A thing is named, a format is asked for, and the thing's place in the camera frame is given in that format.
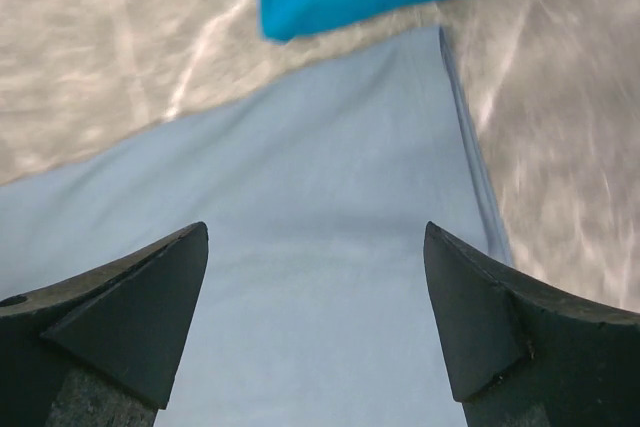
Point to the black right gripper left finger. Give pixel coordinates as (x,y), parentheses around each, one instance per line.
(103,348)

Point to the grey-blue t-shirt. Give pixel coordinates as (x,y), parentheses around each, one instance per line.
(316,192)

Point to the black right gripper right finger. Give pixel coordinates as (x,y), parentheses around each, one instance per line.
(520,352)

